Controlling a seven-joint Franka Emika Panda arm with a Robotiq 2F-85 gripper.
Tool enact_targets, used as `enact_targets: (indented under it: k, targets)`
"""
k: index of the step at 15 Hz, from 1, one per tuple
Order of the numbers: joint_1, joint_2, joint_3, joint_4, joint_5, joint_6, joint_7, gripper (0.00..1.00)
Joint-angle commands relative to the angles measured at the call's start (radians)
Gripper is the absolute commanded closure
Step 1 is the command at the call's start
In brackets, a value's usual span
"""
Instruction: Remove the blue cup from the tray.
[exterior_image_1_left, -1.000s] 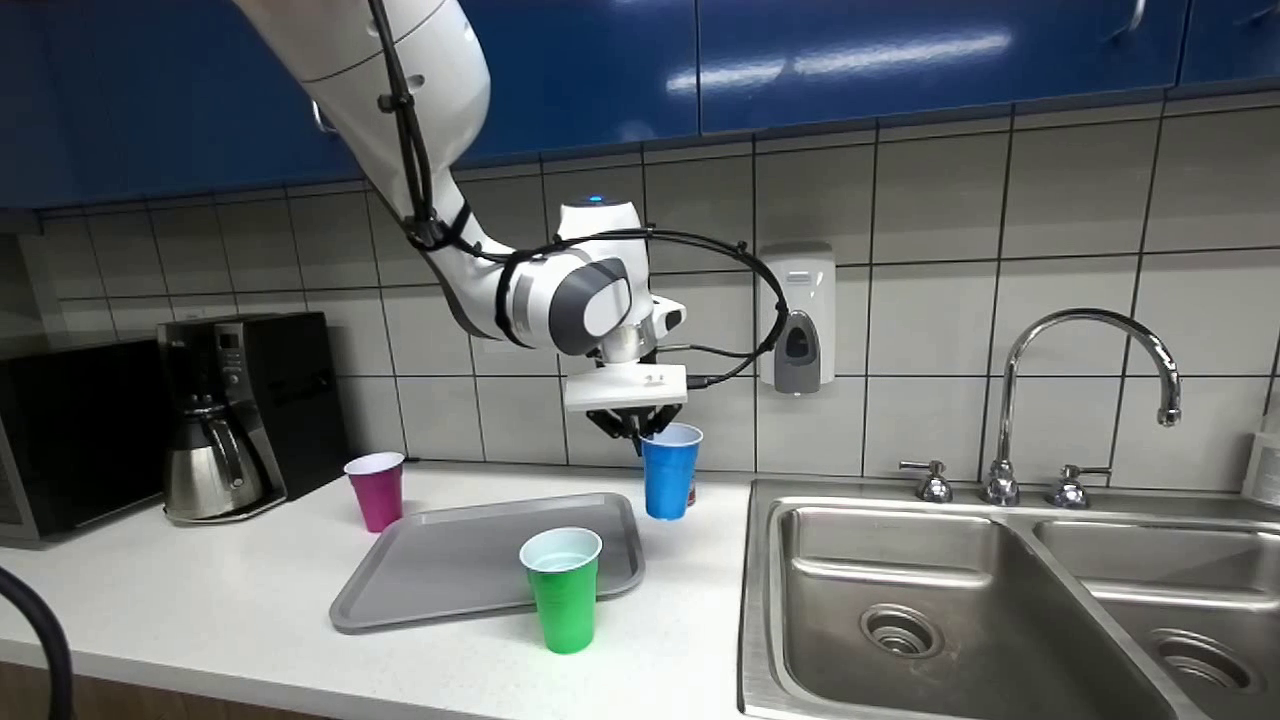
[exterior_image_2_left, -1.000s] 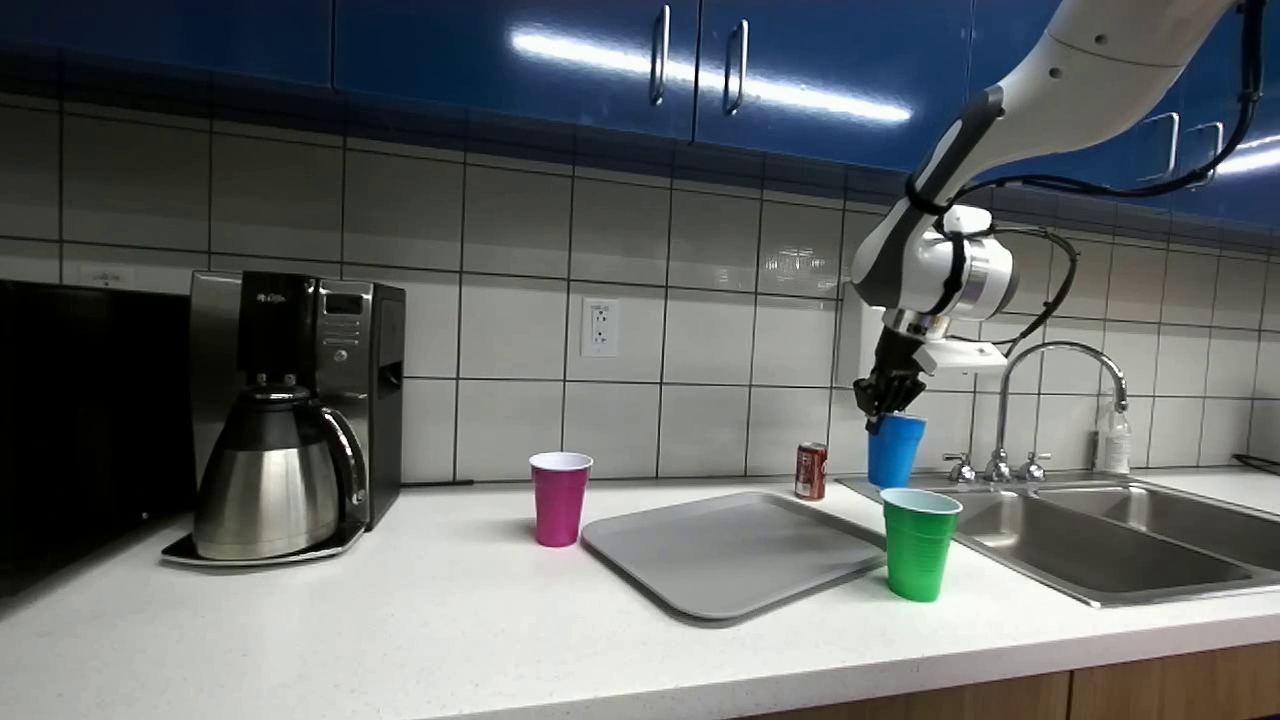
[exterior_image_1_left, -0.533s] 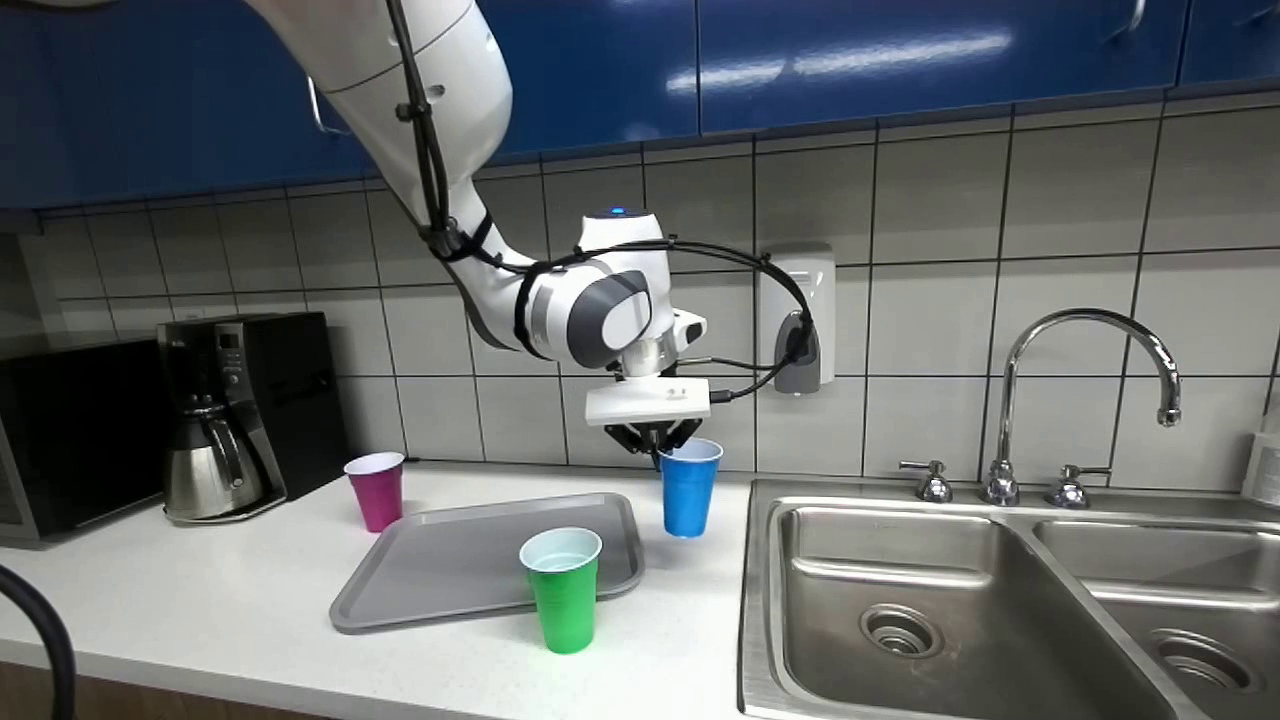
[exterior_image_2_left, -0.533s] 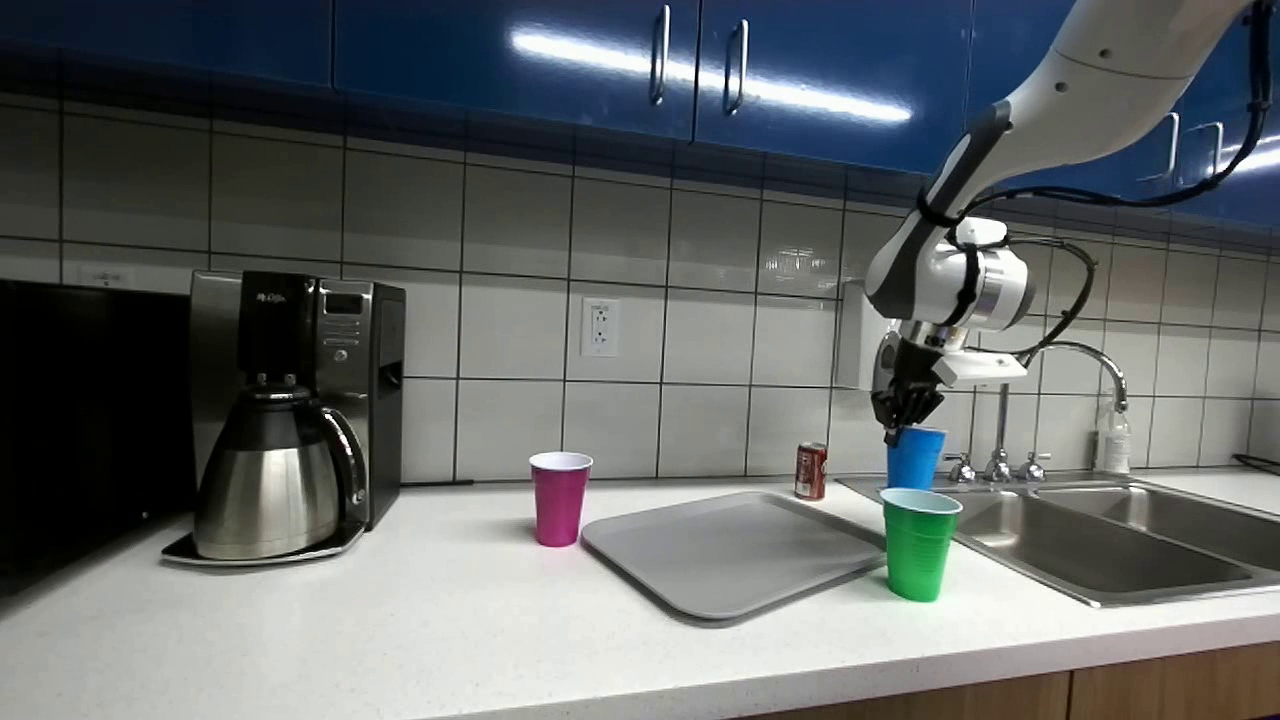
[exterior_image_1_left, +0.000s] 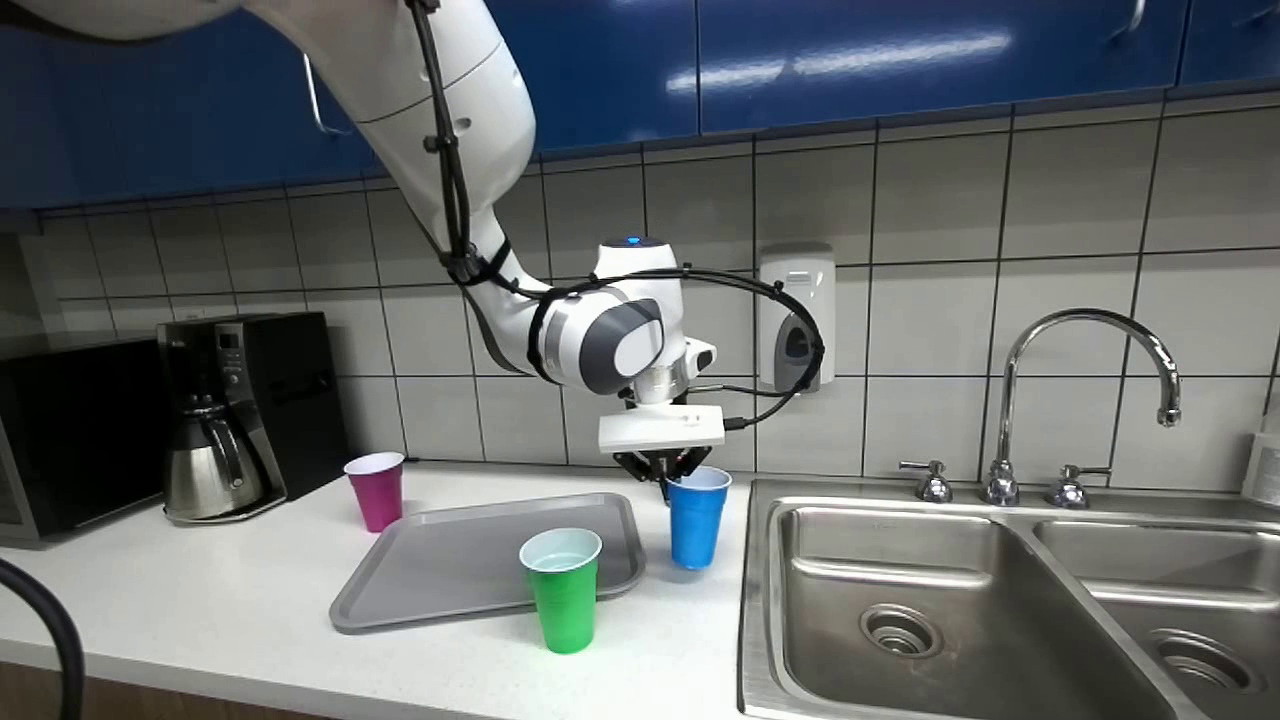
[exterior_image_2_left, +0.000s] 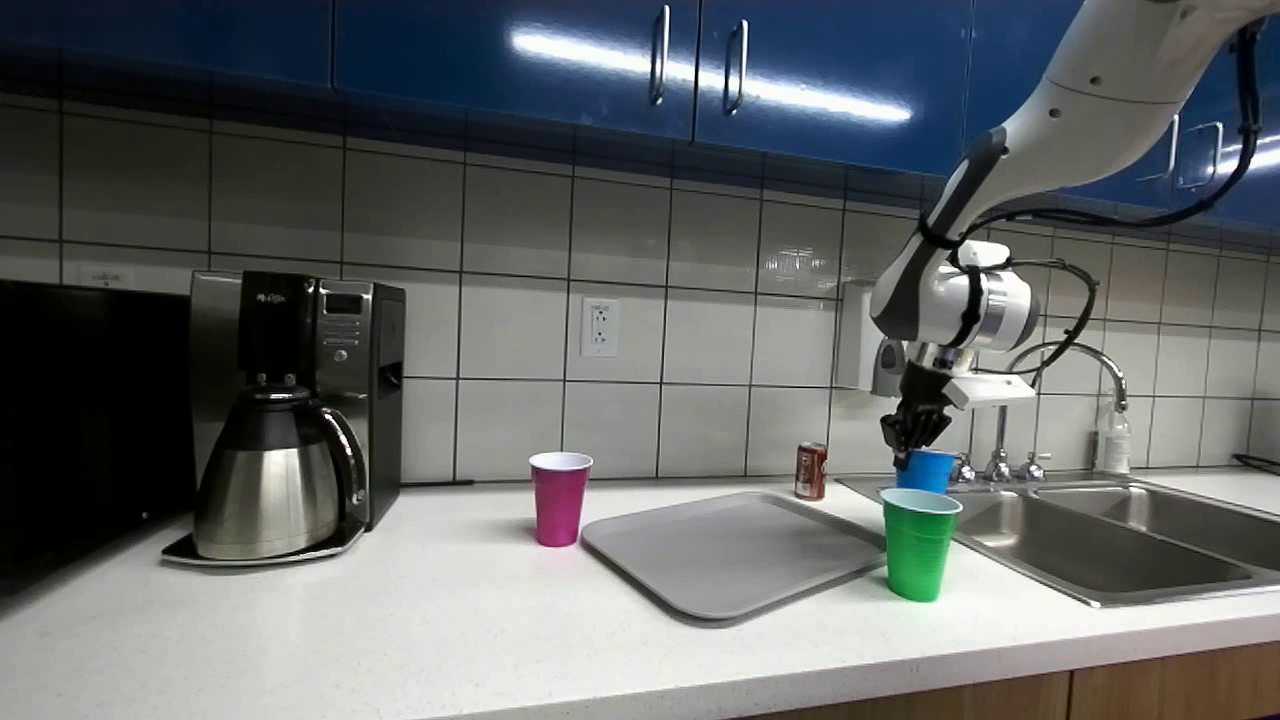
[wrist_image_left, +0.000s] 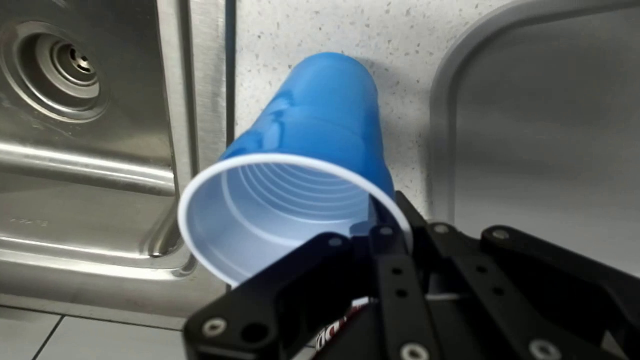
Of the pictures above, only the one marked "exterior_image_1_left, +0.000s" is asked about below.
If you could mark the stainless steel coffee carafe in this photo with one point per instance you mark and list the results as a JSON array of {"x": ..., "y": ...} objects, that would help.
[{"x": 206, "y": 472}]

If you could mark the blue plastic cup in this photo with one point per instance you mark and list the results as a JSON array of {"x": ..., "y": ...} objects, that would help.
[{"x": 698, "y": 521}]

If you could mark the stainless steel double sink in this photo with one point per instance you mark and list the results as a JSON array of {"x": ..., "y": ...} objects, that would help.
[{"x": 933, "y": 612}]

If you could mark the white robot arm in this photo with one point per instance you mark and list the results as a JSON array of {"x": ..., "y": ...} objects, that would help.
[{"x": 402, "y": 80}]

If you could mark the black steel coffee maker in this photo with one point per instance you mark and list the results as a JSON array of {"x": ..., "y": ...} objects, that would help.
[{"x": 285, "y": 385}]

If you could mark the blue upper cabinet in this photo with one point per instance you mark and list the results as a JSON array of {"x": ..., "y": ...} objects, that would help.
[{"x": 802, "y": 63}]

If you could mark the green plastic cup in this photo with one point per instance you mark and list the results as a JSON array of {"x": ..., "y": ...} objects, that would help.
[{"x": 566, "y": 600}]

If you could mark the wooden lower cabinet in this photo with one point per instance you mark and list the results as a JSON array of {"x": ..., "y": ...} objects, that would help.
[{"x": 134, "y": 703}]

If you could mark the clear soap bottle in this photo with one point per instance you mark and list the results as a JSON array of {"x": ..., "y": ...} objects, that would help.
[{"x": 1262, "y": 471}]

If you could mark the chrome gooseneck faucet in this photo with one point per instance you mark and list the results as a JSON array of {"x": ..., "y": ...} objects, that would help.
[{"x": 1066, "y": 323}]

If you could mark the pink plastic cup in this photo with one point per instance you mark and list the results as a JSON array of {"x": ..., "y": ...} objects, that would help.
[{"x": 377, "y": 498}]

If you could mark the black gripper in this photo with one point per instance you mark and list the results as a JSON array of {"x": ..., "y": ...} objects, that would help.
[{"x": 625, "y": 463}]

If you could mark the black microwave oven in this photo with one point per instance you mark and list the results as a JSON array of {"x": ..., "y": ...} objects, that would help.
[{"x": 75, "y": 442}]

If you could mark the grey plastic tray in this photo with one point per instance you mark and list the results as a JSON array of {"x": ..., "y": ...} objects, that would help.
[{"x": 441, "y": 565}]

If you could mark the white wall soap dispenser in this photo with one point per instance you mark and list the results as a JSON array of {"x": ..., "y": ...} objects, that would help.
[{"x": 798, "y": 323}]

